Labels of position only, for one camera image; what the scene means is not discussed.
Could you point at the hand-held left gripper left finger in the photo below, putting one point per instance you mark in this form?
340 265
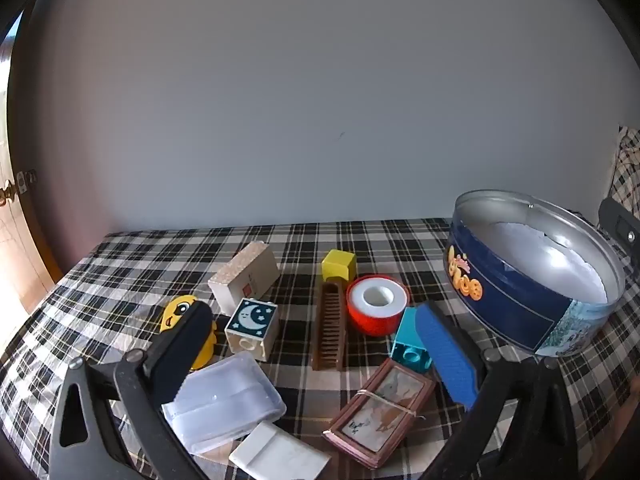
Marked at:
185 345

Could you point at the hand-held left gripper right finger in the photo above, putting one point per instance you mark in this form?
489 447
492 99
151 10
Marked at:
445 355

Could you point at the yellow smiley toy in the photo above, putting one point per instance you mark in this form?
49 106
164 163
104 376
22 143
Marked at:
175 312

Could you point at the teal toy brick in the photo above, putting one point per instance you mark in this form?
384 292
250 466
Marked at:
407 340

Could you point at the clear plastic box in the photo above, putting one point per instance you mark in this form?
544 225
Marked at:
225 395

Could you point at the white printed toy brick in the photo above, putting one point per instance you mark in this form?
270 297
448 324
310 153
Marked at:
250 317

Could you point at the round blue tin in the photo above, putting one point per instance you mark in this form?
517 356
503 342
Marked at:
500 305

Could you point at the red tape roll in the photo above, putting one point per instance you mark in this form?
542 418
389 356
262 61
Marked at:
370 322

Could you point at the copper coloured small block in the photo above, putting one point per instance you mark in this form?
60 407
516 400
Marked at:
380 410

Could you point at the white box with glitter top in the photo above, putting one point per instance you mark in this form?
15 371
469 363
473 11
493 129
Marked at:
245 275

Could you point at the yellow wooden cube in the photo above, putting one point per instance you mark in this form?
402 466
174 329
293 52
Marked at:
337 265

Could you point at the hanging plaid cloth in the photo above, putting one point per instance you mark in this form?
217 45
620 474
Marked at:
627 160

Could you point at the black and white plaid blanket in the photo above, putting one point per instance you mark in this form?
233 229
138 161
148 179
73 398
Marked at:
125 270

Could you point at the brown comb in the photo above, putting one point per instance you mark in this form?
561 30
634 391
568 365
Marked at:
330 330

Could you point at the white eraser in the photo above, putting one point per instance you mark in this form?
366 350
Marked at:
280 455

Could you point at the brown wooden door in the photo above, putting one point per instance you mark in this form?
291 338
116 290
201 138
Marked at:
42 260

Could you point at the brass door knob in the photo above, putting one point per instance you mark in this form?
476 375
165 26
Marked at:
6 195

